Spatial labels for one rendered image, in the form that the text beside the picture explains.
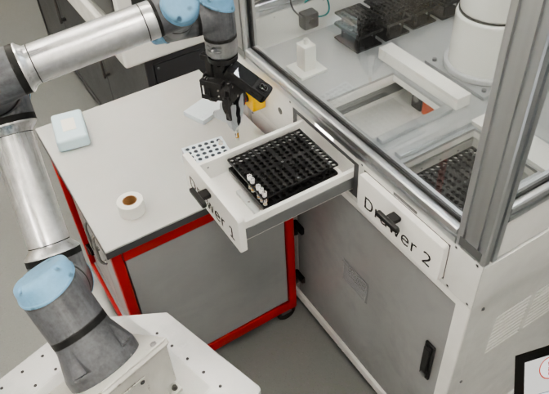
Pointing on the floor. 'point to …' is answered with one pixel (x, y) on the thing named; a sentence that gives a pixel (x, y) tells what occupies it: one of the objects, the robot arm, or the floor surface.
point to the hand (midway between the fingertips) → (238, 125)
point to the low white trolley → (169, 219)
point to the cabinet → (408, 307)
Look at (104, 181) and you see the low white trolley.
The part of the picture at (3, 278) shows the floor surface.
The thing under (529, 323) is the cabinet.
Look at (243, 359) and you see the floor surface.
